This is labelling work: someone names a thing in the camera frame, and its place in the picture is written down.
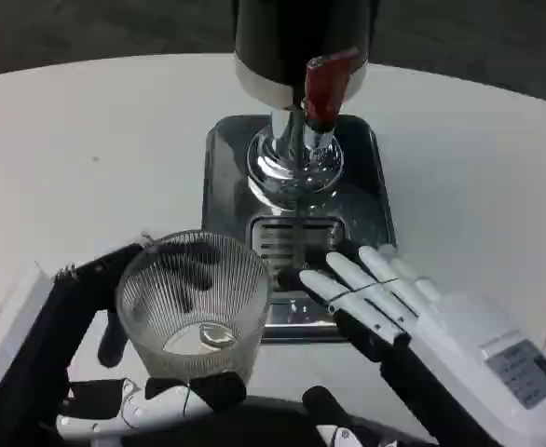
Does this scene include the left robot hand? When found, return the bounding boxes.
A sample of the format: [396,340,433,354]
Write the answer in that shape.
[0,240,249,447]

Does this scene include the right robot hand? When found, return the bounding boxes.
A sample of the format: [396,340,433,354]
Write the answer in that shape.
[277,242,546,447]

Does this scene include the clear ribbed glass cup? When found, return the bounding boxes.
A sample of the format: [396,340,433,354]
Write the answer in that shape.
[115,230,273,379]

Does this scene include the steel drip tray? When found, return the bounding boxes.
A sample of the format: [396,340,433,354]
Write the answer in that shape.
[200,113,398,346]

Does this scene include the black robot torso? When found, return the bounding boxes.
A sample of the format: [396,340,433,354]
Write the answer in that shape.
[126,394,442,447]

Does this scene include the slotted drip tray grid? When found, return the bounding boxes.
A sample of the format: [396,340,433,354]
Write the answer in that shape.
[249,215,347,293]

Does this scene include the black drink dispenser chrome stand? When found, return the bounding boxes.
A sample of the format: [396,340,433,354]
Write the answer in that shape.
[233,0,373,207]

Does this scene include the red tap handle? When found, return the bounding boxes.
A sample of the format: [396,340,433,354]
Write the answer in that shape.
[302,47,362,132]

